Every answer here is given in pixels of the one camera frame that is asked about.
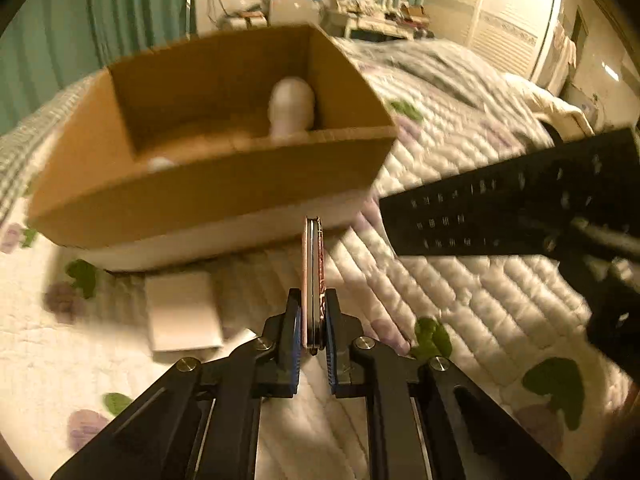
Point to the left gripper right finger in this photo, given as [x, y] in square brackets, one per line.
[427, 420]

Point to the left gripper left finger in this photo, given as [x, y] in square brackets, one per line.
[199, 420]

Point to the silver mini fridge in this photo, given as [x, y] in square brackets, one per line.
[292, 12]

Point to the white padded jacket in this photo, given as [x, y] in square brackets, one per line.
[566, 119]

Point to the light blue earbuds case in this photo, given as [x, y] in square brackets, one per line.
[159, 164]

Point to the white dressing table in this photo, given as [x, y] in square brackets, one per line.
[347, 20]

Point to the white square charger box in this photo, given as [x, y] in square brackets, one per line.
[182, 314]

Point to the open cardboard box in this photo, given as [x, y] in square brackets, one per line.
[203, 104]

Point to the red patterned case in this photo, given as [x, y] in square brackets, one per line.
[313, 289]

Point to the white louvred wardrobe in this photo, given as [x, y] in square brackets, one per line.
[513, 35]

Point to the black remote control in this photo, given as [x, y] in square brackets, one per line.
[477, 213]

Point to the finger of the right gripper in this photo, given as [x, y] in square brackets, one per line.
[578, 238]

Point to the white cylindrical bottle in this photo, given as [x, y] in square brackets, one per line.
[291, 107]

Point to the large green curtain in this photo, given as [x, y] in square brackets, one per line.
[50, 44]

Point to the white drawer cabinet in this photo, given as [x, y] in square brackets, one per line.
[244, 21]

